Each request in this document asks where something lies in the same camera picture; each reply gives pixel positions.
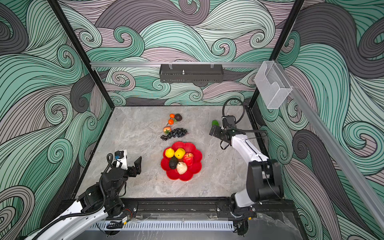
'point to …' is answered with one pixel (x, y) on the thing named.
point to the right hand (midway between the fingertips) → (218, 132)
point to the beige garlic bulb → (181, 167)
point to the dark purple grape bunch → (178, 132)
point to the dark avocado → (173, 162)
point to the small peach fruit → (167, 129)
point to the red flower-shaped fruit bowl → (181, 161)
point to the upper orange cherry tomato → (172, 115)
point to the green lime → (215, 122)
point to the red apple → (188, 158)
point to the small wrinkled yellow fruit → (169, 152)
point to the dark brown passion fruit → (178, 117)
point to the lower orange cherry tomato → (170, 121)
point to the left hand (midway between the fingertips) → (135, 157)
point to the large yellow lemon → (179, 153)
